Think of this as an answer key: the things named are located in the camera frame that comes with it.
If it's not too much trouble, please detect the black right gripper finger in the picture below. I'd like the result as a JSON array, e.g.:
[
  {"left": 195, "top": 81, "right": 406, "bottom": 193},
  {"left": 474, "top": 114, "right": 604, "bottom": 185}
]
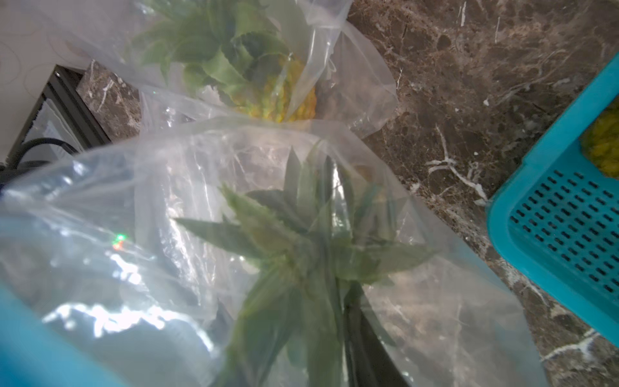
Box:
[{"left": 343, "top": 290, "right": 408, "bottom": 386}]

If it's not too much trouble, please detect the clear zip bag blue slider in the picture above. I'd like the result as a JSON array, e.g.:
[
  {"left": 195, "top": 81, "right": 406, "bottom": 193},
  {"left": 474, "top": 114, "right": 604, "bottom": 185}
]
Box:
[{"left": 1, "top": 119, "right": 548, "bottom": 386}]

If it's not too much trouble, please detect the yellow pineapple green crown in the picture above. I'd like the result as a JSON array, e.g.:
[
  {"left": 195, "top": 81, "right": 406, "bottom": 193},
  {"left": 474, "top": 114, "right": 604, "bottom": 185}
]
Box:
[{"left": 580, "top": 97, "right": 618, "bottom": 180}]

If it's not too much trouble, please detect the clear zip bag green seal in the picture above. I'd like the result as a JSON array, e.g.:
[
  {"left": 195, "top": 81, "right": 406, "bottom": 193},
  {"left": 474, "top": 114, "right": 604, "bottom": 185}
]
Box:
[{"left": 32, "top": 1, "right": 398, "bottom": 137}]

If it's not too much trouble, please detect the pineapple in green bag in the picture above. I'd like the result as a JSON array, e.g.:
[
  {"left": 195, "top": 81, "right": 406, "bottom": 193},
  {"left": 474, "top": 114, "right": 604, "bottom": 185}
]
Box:
[{"left": 130, "top": 1, "right": 318, "bottom": 123}]

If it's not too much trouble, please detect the teal plastic basket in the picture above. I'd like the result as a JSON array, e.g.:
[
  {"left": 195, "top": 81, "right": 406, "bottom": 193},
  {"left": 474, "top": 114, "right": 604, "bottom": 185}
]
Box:
[{"left": 487, "top": 61, "right": 618, "bottom": 343}]

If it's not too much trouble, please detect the black toaster power cable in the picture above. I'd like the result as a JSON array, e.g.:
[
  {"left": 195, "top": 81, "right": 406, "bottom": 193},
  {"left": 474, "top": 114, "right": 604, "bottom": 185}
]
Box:
[{"left": 0, "top": 137, "right": 81, "bottom": 180}]

